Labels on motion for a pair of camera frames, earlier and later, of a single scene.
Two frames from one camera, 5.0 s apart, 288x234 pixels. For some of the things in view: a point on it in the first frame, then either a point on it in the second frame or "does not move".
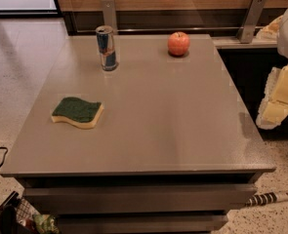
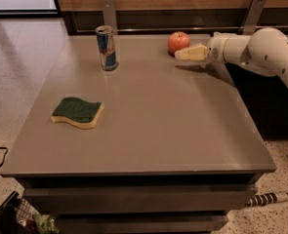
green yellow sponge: [77, 111] does not move
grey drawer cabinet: [138, 134] does not move
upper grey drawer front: [174, 199] does not move
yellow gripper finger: [282, 96] → [200, 53]
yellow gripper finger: [270, 30] → [201, 44]
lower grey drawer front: [140, 223] does not move
